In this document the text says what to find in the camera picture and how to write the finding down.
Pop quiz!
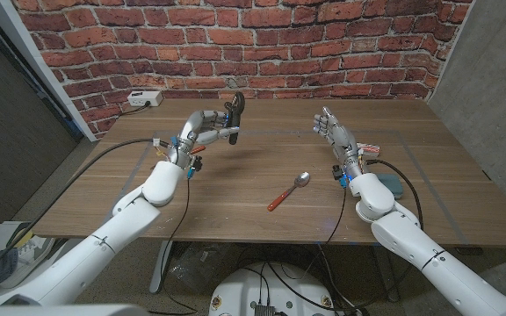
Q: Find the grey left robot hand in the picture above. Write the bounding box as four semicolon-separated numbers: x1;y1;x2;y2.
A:
167;109;242;170

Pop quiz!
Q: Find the round white robot base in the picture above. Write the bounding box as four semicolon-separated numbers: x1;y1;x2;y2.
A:
208;262;337;316

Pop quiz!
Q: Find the white mat with yellow patches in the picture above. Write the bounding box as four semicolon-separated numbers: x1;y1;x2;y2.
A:
0;220;68;264

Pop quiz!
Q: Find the thin black left wrist cable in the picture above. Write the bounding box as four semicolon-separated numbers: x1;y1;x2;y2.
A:
160;175;192;315

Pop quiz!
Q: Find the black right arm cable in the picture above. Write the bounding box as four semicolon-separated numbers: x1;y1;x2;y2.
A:
366;158;424;230

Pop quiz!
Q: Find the white frame post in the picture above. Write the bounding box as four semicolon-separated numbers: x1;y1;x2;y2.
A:
0;0;96;142

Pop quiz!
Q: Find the crumpled clear plastic sheet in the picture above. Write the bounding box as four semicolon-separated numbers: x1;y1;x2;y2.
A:
169;243;230;293

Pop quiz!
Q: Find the white table leg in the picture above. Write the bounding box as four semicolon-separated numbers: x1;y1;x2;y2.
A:
148;240;175;294

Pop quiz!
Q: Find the white grey sneaker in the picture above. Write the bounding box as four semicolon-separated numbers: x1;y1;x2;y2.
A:
0;234;56;289

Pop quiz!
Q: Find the white power strip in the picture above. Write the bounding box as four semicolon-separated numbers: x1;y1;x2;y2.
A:
126;90;164;108

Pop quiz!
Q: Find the black power strip cord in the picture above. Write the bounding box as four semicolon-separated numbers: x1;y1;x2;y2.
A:
119;102;152;117

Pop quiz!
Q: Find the brick print backdrop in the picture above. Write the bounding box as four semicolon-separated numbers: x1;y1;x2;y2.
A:
11;0;476;135

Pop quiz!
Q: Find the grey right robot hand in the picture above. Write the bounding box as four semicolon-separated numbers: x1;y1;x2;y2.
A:
313;105;365;177

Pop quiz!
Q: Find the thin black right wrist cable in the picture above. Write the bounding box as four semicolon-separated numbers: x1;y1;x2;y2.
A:
322;186;349;245

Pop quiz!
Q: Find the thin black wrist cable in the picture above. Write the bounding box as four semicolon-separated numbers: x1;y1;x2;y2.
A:
322;186;349;245
160;175;192;315

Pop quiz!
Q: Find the small red white box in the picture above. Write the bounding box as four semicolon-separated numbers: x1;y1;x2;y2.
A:
357;142;381;158

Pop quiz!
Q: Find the spoon with orange handle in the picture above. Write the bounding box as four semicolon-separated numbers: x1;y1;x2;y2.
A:
266;171;311;212

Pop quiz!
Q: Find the dark table leg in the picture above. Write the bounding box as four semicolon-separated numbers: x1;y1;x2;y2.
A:
373;245;401;304

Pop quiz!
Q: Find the dark perforated panel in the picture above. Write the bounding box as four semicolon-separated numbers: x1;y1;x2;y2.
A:
0;17;81;229

